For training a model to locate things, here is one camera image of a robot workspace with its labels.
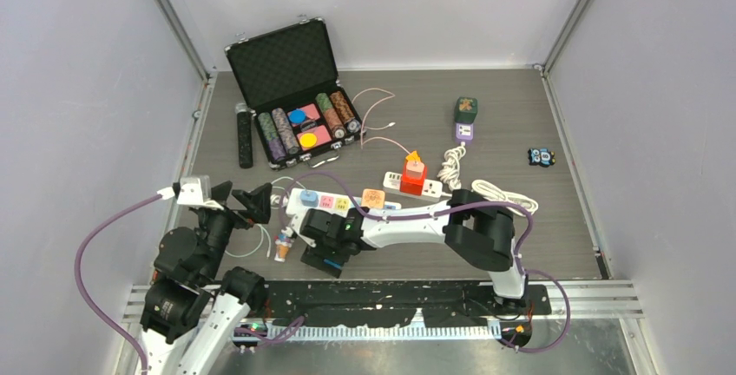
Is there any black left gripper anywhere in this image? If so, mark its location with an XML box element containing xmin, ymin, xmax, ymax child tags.
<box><xmin>198</xmin><ymin>181</ymin><xmax>271</xmax><ymax>280</ymax></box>

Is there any beige cube socket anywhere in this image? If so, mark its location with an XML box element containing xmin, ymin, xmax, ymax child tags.
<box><xmin>360</xmin><ymin>188</ymin><xmax>385</xmax><ymax>209</ymax></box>

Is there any red cube socket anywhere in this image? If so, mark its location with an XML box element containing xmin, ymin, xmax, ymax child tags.
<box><xmin>399</xmin><ymin>168</ymin><xmax>426</xmax><ymax>196</ymax></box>

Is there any pink USB charger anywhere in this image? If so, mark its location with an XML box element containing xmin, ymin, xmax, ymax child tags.
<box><xmin>404</xmin><ymin>160</ymin><xmax>425</xmax><ymax>177</ymax></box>

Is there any dark green cube socket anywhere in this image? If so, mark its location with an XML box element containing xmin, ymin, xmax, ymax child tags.
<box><xmin>453</xmin><ymin>96</ymin><xmax>478</xmax><ymax>125</ymax></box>

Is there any light blue charger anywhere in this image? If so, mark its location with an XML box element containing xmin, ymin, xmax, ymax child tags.
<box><xmin>299</xmin><ymin>189</ymin><xmax>319</xmax><ymax>207</ymax></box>

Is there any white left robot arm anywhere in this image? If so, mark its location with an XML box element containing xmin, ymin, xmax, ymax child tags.
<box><xmin>140</xmin><ymin>175</ymin><xmax>273</xmax><ymax>374</ymax></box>

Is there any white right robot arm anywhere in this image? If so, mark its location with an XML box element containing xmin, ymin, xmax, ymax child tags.
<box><xmin>283</xmin><ymin>189</ymin><xmax>530</xmax><ymax>315</ymax></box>

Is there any ice cream toy figure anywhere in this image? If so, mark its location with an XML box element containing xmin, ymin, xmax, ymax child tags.
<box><xmin>273</xmin><ymin>227</ymin><xmax>294</xmax><ymax>262</ymax></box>

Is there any long white colourful power strip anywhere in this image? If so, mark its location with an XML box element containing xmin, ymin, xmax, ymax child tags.
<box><xmin>286</xmin><ymin>187</ymin><xmax>404</xmax><ymax>218</ymax></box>

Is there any black poker chip case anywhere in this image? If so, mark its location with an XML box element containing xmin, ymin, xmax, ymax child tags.
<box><xmin>224</xmin><ymin>17</ymin><xmax>367</xmax><ymax>170</ymax></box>

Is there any small white USB power strip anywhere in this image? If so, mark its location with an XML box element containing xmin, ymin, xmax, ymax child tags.
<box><xmin>383</xmin><ymin>172</ymin><xmax>444</xmax><ymax>202</ymax></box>

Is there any yellow plastic block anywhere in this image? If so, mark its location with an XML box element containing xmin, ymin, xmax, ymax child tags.
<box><xmin>405</xmin><ymin>151</ymin><xmax>421</xmax><ymax>162</ymax></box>

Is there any purple power strip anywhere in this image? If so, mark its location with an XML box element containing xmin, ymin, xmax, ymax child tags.
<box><xmin>455</xmin><ymin>123</ymin><xmax>474</xmax><ymax>145</ymax></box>

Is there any small blue black toy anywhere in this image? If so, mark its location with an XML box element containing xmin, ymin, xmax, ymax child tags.
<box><xmin>528</xmin><ymin>148</ymin><xmax>556</xmax><ymax>168</ymax></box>

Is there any white thin cable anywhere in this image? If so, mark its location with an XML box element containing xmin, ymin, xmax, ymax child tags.
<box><xmin>224</xmin><ymin>175</ymin><xmax>306</xmax><ymax>260</ymax></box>

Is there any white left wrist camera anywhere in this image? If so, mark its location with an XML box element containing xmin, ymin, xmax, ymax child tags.
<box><xmin>156</xmin><ymin>175</ymin><xmax>225</xmax><ymax>210</ymax></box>

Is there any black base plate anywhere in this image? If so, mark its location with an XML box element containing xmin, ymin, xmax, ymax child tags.
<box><xmin>247</xmin><ymin>280</ymin><xmax>552</xmax><ymax>328</ymax></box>

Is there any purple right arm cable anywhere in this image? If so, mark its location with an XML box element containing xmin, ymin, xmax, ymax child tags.
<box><xmin>277</xmin><ymin>171</ymin><xmax>572</xmax><ymax>355</ymax></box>

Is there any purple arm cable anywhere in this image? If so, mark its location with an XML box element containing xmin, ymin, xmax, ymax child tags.
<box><xmin>75</xmin><ymin>191</ymin><xmax>174</xmax><ymax>375</ymax></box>
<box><xmin>277</xmin><ymin>171</ymin><xmax>572</xmax><ymax>355</ymax></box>

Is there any pink charging cable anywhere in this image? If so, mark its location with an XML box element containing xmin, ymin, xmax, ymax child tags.
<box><xmin>352</xmin><ymin>88</ymin><xmax>412</xmax><ymax>158</ymax></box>

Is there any white bundled strip cord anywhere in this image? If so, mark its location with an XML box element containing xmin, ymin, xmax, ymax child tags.
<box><xmin>437</xmin><ymin>145</ymin><xmax>468</xmax><ymax>193</ymax></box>

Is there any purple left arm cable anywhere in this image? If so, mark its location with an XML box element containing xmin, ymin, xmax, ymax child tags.
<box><xmin>75</xmin><ymin>191</ymin><xmax>174</xmax><ymax>375</ymax></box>

